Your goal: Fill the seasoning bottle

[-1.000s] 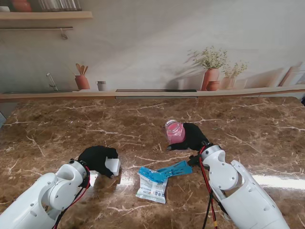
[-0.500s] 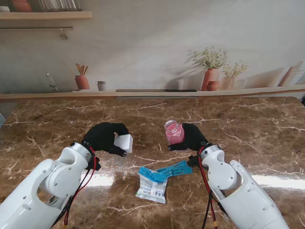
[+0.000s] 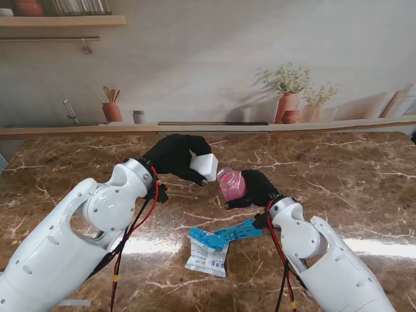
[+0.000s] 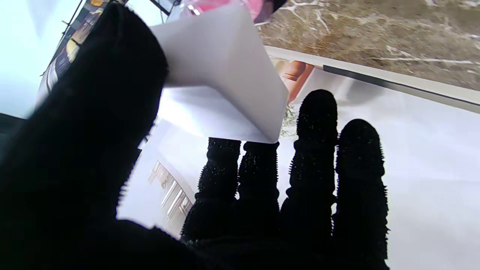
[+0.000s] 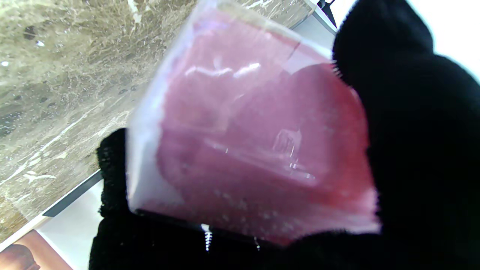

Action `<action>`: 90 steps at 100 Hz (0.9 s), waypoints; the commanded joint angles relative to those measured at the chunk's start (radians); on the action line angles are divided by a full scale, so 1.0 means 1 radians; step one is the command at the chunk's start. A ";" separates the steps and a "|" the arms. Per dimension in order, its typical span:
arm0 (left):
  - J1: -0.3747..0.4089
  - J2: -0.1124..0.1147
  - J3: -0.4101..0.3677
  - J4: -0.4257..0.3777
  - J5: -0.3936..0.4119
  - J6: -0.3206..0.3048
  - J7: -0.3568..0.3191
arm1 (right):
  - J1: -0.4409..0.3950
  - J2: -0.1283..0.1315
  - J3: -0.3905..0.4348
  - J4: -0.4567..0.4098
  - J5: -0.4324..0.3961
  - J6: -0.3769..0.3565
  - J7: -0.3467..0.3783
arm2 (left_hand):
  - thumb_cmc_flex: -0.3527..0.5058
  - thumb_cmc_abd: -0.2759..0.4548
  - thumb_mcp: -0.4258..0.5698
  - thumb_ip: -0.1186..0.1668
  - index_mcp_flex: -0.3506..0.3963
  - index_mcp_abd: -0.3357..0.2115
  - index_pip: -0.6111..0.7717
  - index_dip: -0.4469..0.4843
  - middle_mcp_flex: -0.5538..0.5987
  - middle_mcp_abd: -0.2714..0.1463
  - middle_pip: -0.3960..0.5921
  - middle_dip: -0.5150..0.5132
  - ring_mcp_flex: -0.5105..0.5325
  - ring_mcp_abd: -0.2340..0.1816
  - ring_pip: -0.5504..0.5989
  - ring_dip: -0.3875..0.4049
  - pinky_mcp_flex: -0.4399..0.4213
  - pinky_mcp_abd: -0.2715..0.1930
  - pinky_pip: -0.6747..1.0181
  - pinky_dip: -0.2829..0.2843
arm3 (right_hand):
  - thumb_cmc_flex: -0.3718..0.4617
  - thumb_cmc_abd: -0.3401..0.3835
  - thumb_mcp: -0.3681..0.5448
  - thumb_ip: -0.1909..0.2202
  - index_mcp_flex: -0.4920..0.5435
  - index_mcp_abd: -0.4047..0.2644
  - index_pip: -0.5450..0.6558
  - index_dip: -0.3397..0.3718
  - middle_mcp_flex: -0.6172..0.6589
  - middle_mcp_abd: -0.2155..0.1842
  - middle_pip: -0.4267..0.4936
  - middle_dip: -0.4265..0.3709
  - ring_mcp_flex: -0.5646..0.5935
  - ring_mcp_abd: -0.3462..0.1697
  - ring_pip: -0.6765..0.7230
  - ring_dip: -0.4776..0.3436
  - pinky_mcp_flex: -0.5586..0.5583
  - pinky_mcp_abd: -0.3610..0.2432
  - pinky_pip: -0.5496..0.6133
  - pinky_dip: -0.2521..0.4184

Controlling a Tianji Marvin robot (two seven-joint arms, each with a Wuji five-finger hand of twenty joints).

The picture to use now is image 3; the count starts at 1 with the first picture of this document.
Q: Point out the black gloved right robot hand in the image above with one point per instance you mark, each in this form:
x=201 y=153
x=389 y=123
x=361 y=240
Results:
x=256 y=191

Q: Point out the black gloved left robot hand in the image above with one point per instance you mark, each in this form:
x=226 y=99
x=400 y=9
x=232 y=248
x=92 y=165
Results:
x=175 y=159

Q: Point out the clear bottle with pink seasoning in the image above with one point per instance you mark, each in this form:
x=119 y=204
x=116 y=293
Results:
x=230 y=185

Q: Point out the white square bottle cap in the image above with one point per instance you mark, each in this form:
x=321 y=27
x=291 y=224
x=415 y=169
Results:
x=204 y=165

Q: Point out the blue plastic bag clip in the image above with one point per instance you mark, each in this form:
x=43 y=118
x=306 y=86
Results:
x=240 y=232

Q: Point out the white blue printed salt bag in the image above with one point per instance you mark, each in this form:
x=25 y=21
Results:
x=208 y=250

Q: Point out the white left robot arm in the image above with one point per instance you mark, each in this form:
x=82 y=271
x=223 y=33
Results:
x=74 y=240

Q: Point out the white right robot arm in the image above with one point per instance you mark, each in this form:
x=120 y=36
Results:
x=325 y=260

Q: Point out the printed kitchen backdrop banner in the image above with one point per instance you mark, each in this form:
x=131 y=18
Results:
x=195 y=65

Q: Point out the pale blue box at table edge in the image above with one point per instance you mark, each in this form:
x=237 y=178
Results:
x=2 y=162

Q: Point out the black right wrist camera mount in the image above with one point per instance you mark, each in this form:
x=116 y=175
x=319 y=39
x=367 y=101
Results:
x=261 y=221

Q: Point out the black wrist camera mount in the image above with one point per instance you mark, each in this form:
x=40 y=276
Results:
x=261 y=221
x=161 y=193

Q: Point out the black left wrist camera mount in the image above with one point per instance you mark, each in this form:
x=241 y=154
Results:
x=161 y=193

